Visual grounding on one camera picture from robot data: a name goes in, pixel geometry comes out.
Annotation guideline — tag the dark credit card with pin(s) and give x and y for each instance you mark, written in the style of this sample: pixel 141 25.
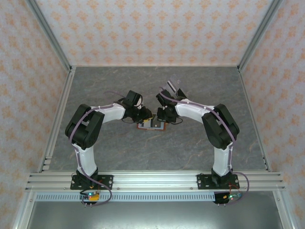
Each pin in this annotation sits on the dark credit card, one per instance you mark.
pixel 158 126

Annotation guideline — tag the brown leather card holder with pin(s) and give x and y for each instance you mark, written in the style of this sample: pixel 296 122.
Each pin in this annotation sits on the brown leather card holder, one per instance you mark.
pixel 152 129

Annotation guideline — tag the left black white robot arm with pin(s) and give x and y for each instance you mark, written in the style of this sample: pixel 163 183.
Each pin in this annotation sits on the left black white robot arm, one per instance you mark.
pixel 83 128

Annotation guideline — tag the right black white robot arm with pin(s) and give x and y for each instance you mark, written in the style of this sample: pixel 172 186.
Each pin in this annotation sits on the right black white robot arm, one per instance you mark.
pixel 221 128

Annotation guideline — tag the black card white mark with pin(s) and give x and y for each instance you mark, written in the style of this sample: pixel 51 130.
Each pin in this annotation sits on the black card white mark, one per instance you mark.
pixel 181 93

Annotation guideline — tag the left controller board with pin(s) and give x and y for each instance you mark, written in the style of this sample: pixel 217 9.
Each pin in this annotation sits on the left controller board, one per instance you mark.
pixel 95 196

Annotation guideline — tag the controller board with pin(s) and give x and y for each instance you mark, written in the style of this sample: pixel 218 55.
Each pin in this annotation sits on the controller board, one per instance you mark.
pixel 95 196
pixel 228 197

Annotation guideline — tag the grey metal panel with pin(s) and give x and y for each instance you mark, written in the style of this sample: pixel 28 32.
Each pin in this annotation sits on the grey metal panel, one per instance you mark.
pixel 155 214

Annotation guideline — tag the right controller board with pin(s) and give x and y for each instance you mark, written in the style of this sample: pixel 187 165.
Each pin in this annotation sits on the right controller board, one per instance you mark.
pixel 228 197

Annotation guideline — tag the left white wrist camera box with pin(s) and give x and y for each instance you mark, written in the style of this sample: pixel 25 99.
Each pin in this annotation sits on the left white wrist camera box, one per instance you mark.
pixel 138 102

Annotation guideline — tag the long aluminium base rail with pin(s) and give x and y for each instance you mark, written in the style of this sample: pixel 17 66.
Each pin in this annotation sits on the long aluminium base rail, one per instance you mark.
pixel 155 181

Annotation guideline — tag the aluminium side rail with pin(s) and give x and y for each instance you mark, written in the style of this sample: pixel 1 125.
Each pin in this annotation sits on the aluminium side rail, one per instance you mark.
pixel 67 87
pixel 245 87

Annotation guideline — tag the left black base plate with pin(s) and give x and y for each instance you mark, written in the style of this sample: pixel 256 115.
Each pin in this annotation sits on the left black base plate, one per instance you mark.
pixel 106 182

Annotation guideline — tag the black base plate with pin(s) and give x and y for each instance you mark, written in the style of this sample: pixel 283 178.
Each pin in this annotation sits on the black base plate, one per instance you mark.
pixel 106 182
pixel 203 182

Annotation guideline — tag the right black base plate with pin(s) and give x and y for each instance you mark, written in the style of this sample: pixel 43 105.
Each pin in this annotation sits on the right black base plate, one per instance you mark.
pixel 203 182

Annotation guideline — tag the aluminium corner post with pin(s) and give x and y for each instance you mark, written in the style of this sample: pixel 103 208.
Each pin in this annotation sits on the aluminium corner post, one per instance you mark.
pixel 49 33
pixel 258 33

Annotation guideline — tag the aluminium frame bar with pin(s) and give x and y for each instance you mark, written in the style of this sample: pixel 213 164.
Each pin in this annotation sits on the aluminium frame bar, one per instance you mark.
pixel 284 212
pixel 23 212

